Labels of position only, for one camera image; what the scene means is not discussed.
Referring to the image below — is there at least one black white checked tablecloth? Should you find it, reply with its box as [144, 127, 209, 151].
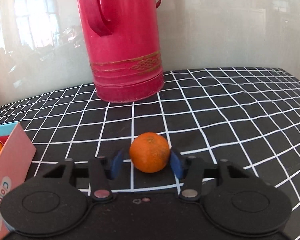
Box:
[0, 68, 300, 239]

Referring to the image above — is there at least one colourful cardboard box tray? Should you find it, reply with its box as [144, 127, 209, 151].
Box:
[0, 122, 36, 239]

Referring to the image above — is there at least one red thermos flask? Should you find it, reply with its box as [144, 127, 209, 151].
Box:
[77, 0, 164, 103]

